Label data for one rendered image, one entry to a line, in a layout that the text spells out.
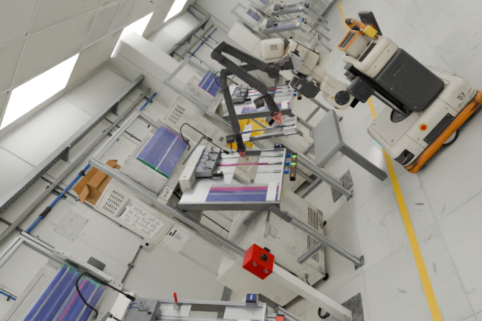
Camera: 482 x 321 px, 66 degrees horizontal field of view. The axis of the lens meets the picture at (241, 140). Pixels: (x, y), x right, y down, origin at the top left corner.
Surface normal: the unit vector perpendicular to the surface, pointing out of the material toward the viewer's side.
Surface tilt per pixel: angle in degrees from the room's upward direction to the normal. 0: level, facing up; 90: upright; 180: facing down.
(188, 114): 90
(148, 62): 90
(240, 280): 90
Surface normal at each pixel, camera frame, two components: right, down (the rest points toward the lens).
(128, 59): -0.17, 0.50
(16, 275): 0.55, -0.67
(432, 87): -0.03, 0.33
